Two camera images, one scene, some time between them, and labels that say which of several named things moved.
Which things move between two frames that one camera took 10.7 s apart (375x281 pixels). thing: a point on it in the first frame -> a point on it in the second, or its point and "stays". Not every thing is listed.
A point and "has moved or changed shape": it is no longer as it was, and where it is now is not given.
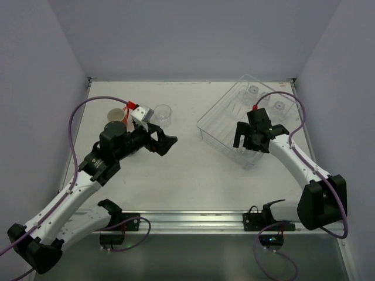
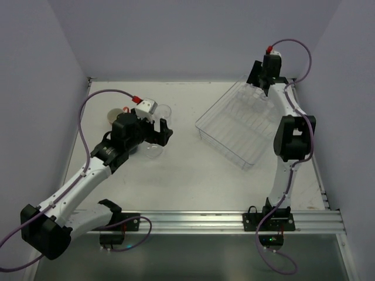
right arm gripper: [256, 138] -> [262, 81]
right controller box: [271, 240] stays
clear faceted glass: [162, 113] stays
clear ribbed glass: [251, 156] has moved or changed shape
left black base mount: [133, 225] stays
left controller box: [111, 239] stays
